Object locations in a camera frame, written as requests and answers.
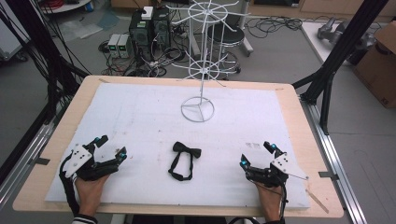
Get black floor cable bundle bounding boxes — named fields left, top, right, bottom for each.
left=245, top=15, right=304, bottom=40

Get white foam sheet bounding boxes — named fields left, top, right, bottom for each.
left=45, top=82, right=312, bottom=210

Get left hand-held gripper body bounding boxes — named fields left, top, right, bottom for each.
left=64, top=143, right=120, bottom=182

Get tangled cables by computers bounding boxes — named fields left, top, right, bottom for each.
left=98, top=39, right=189, bottom=78

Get brown cardboard box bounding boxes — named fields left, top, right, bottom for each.
left=352, top=21, right=396, bottom=109

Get person's right hand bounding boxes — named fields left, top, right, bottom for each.
left=253, top=181, right=283, bottom=223

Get white wire display rack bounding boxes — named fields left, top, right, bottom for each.
left=165, top=0, right=251, bottom=123

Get thin wooden stick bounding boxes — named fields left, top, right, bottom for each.
left=304, top=188, right=331, bottom=215

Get black computer tower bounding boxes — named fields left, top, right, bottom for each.
left=151, top=7, right=172, bottom=49
left=128, top=8, right=154, bottom=54

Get grey bench power supply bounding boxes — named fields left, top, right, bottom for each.
left=106, top=33, right=122, bottom=59
left=118, top=34, right=134, bottom=59

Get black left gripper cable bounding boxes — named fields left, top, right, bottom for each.
left=58, top=153, right=80, bottom=217

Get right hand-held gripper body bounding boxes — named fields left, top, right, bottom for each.
left=246, top=152, right=309, bottom=189

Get aluminium rail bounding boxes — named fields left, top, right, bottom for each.
left=0, top=120, right=58, bottom=210
left=299, top=95, right=369, bottom=224

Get black round stool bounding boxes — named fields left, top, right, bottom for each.
left=206, top=22, right=248, bottom=75

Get black bow tie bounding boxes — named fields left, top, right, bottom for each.
left=167, top=141, right=203, bottom=182

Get black metal frame stand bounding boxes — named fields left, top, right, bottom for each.
left=291, top=0, right=390, bottom=136

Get person's left hand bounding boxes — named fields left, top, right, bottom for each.
left=74, top=174, right=110, bottom=217

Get black tape strip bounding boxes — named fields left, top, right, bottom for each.
left=318, top=171, right=340, bottom=182
left=29, top=157, right=51, bottom=166

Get small white box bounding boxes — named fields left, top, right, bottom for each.
left=140, top=6, right=155, bottom=21

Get white table leg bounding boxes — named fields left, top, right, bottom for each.
left=238, top=0, right=255, bottom=58

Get black frame stand with cables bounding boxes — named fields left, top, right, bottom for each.
left=0, top=0, right=92, bottom=126

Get grey machine part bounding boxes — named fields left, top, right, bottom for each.
left=317, top=16, right=378, bottom=66

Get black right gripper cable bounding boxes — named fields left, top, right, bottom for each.
left=279, top=183, right=290, bottom=224

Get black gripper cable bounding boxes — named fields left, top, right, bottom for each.
left=58, top=153, right=80, bottom=217
left=279, top=183, right=290, bottom=224

